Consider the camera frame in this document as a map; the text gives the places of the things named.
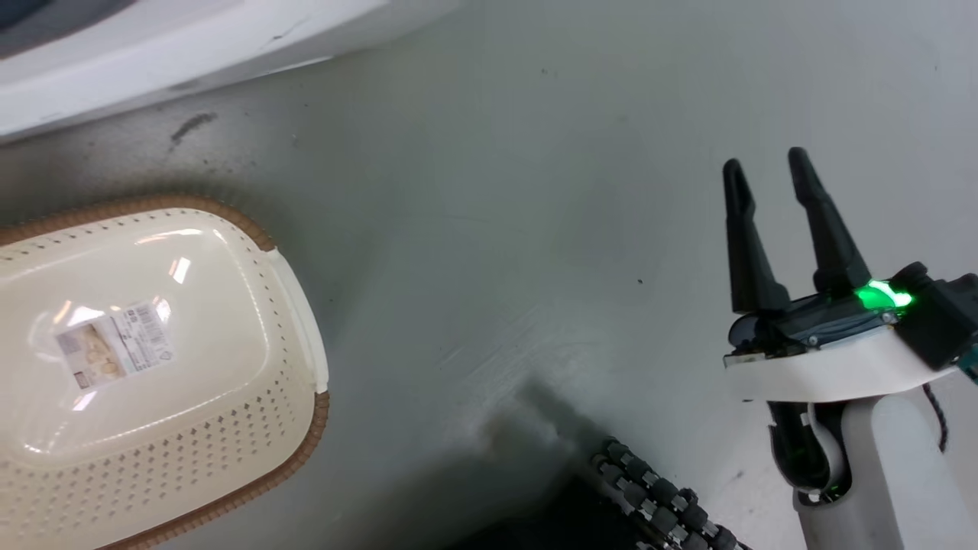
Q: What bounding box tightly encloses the right gripper white green band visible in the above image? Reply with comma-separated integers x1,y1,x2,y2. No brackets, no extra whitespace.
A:
722,147,957,404

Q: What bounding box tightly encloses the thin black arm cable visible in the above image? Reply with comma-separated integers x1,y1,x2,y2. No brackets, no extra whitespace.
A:
921,382,950,453

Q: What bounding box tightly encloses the white washing machine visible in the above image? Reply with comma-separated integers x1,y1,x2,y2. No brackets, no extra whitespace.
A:
0,0,468,143

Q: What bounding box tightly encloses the printed paper label sticker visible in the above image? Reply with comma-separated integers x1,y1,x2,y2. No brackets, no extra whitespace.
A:
55,301,175,391

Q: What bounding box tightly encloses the cream perforated laundry basket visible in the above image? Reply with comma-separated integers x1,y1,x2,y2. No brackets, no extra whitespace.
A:
0,193,331,550

